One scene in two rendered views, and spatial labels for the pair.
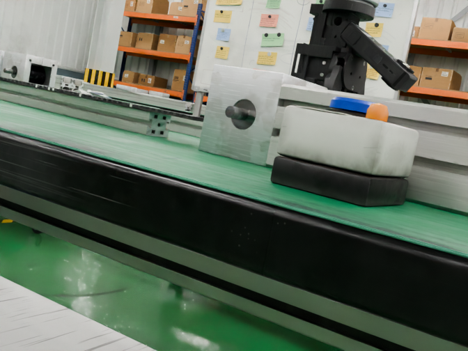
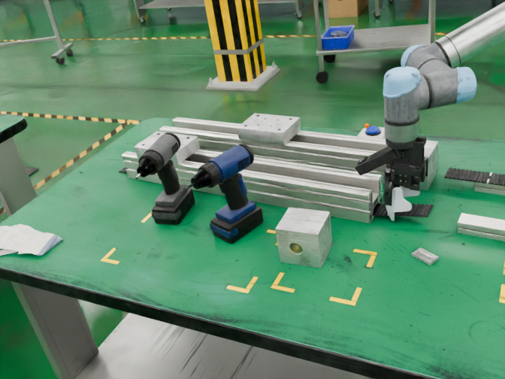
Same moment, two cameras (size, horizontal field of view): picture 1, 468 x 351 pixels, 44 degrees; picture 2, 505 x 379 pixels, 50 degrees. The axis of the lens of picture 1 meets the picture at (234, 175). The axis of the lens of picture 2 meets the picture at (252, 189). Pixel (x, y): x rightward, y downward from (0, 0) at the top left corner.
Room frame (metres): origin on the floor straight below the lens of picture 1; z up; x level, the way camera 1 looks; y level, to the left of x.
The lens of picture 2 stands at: (1.89, -0.46, 1.56)
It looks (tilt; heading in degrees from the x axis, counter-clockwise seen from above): 30 degrees down; 180
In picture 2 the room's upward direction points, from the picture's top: 10 degrees counter-clockwise
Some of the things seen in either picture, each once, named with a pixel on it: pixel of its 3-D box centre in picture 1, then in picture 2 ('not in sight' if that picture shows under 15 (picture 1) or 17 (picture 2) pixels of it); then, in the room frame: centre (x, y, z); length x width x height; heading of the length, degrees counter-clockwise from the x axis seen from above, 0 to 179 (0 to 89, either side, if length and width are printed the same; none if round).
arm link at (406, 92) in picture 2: not in sight; (403, 95); (0.81, -0.11, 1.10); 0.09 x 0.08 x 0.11; 93
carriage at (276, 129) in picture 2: not in sight; (269, 132); (0.39, -0.39, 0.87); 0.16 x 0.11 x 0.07; 55
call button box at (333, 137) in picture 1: (350, 154); (372, 142); (0.45, -0.09, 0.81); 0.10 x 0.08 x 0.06; 145
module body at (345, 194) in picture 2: not in sight; (240, 177); (0.55, -0.49, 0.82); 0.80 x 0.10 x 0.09; 55
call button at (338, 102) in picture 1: (355, 112); (373, 131); (0.44, -0.08, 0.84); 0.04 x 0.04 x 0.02
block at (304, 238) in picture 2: not in sight; (306, 234); (0.88, -0.36, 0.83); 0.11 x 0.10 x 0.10; 152
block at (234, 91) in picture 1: (258, 117); (417, 161); (0.63, -0.01, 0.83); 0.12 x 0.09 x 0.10; 145
